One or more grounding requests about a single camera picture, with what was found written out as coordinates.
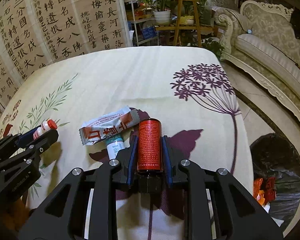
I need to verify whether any small teal white tube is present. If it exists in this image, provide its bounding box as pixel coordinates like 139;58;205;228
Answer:
106;134;125;160

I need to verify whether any metal wire shelf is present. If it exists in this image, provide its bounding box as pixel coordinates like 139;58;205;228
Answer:
124;0;159;47

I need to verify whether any wooden plant stand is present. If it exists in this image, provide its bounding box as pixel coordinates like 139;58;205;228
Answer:
155;0;214;48

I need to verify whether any calligraphy folding screen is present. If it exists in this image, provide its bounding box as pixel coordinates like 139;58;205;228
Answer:
0;0;131;117

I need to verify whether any black trash bag bin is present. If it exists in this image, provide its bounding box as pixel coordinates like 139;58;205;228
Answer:
250;133;300;231

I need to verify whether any orange trash in bin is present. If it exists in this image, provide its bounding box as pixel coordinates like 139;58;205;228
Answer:
253;177;276;207

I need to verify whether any small floor plant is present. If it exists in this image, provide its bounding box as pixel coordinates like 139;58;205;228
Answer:
202;37;224;60

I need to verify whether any blue basket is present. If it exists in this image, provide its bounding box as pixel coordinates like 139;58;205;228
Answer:
141;26;157;40

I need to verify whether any red white snack wrapper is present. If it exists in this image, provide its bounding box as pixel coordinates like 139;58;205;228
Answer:
79;106;140;146

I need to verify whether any floral cream tablecloth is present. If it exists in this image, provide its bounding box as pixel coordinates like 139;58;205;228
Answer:
0;45;255;240

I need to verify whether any small white bottle red cap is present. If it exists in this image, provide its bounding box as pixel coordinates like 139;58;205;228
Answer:
33;119;57;140

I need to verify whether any red bottle black cap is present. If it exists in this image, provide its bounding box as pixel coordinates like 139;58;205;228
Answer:
136;118;163;193

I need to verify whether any yellow flower pot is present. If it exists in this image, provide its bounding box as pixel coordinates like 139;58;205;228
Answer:
179;15;194;25

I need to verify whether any ornate cream sofa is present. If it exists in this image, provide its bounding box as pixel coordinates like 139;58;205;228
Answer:
212;0;300;122

